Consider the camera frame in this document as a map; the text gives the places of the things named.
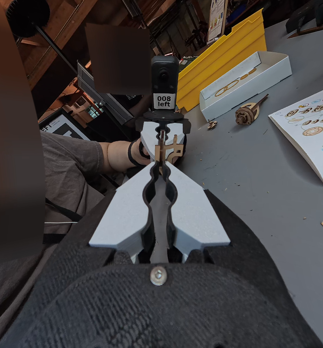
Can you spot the wooden gear assembly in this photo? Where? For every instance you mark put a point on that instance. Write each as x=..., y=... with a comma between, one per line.
x=244, y=114

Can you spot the person's left forearm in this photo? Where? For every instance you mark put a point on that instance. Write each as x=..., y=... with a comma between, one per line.
x=115, y=157

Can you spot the person's left hand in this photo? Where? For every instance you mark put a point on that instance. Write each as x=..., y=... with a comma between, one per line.
x=144, y=161

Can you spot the thin wooden sheet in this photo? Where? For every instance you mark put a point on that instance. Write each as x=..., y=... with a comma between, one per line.
x=310, y=34

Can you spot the black round lamp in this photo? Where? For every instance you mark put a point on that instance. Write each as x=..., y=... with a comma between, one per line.
x=28, y=16

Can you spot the white cardboard box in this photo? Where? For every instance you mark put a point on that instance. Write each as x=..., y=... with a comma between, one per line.
x=270, y=76

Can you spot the dark green box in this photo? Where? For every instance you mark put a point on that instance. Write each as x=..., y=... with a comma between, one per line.
x=188, y=64

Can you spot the yellow plastic bin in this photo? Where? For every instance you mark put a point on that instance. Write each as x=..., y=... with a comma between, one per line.
x=226, y=51

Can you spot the narrow wooden plate part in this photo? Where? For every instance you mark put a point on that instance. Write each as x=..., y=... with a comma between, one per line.
x=162, y=138

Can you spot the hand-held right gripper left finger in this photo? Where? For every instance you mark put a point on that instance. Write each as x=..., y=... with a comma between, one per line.
x=118, y=220

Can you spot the small wooden gear piece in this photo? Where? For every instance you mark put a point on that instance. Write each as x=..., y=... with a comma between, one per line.
x=212, y=124

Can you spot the black and white marker board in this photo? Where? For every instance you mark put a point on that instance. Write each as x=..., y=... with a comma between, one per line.
x=63, y=127

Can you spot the open instruction booklet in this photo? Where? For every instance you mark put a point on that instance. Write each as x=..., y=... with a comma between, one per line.
x=308, y=130

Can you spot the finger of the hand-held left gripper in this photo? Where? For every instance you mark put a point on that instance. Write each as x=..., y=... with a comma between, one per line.
x=179, y=129
x=149, y=133

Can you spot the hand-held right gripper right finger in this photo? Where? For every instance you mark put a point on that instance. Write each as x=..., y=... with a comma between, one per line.
x=199, y=220

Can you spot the standing instruction poster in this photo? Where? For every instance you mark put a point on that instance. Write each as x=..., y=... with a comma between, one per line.
x=217, y=19

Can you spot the wooden lever part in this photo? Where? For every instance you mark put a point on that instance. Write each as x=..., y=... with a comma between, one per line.
x=157, y=153

